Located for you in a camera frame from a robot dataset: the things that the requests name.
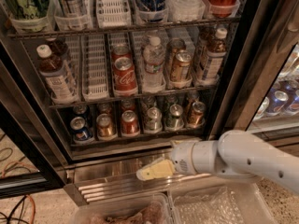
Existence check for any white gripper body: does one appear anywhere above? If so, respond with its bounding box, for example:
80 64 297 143
170 144 197 175

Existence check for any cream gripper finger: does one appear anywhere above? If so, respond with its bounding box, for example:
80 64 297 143
170 139 199 147
136 158 176 181

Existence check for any red coke can bottom shelf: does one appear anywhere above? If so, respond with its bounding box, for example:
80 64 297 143
121 110 139 136

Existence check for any red coke can shelf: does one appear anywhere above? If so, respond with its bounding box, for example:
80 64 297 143
121 110 139 136
113 57 137 96

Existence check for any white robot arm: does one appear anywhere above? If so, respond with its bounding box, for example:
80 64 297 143
136 130 299 194

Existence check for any green soda can front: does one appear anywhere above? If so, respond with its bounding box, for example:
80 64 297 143
165 105 184 131

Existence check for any green soda can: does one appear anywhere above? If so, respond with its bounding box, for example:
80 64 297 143
164 94 178 109
165 105 184 131

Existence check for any white green can front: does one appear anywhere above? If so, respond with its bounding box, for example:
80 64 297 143
144 107 163 133

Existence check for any white green can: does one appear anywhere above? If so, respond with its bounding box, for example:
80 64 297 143
141 96 157 111
144 107 163 133

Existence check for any gold soda can front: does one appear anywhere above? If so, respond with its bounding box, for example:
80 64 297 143
187 101 206 128

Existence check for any gold soda can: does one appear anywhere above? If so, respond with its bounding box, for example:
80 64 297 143
185 91 199 106
187 101 206 128

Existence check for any green soda can behind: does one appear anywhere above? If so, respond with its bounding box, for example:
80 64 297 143
164 94 178 109

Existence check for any gold soda can behind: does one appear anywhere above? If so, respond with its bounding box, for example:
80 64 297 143
185 91 199 106

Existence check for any white green can behind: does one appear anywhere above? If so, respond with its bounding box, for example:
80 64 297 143
141 96 157 111

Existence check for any orange soda can front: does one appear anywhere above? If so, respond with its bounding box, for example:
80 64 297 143
96 114 117 140

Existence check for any orange soda can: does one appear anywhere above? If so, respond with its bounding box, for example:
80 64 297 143
97 103 113 116
96 114 117 140

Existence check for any gold can middle front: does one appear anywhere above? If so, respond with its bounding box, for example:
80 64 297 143
170 50 192 82

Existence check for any orange soda can behind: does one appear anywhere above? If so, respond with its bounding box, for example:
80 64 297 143
97 103 113 116

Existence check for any red coke can middle shelf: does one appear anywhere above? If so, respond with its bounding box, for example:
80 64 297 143
113 57 137 96

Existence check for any blue pepsi can front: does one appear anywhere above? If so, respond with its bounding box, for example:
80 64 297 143
70 117 93 144

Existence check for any right fridge glass door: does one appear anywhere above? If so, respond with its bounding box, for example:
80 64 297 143
210 0 299 147

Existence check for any gold can middle behind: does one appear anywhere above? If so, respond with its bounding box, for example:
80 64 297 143
165 37 186 66

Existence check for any blue pepsi can behind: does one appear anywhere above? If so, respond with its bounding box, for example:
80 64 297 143
73 105 91 122

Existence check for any red coke can middle behind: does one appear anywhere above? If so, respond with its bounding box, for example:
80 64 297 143
111 44 132 62

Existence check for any empty white shelf tray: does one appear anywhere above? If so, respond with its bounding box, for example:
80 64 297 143
81 35 109 102

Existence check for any blue can behind right door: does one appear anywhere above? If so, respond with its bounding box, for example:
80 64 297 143
265 90 289 116

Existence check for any clear bottle top shelf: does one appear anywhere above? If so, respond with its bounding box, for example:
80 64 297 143
166 0 206 22

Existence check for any green can top shelf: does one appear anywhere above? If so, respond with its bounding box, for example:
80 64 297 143
5 0 50 20

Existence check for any clear bin with snacks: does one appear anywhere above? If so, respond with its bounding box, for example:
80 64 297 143
67 193 173 224

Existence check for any clear bin with bubble wrap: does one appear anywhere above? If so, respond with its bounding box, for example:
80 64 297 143
168 176 277 224

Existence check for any tea bottle right front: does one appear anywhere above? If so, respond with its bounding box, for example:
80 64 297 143
196 27 227 84

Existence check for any tea bottle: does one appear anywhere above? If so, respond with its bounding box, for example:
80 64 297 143
36 45 78 104
193 26 215 65
196 27 227 84
46 37 71 63

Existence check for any clear water bottle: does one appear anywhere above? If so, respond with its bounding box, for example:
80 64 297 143
142 36 165 88

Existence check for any tea bottle right behind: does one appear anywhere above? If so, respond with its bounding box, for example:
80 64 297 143
193 26 215 65

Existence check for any tea bottle left front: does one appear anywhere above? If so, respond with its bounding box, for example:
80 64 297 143
36 45 78 104

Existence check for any empty white top tray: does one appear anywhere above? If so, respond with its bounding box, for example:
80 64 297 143
96 0 132 28

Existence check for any tea bottle left behind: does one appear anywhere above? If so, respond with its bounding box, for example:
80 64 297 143
46 37 71 63

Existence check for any orange cable on floor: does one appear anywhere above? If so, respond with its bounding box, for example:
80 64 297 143
0 160 37 224

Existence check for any black cable on floor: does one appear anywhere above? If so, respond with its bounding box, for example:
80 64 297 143
0 132 30 224

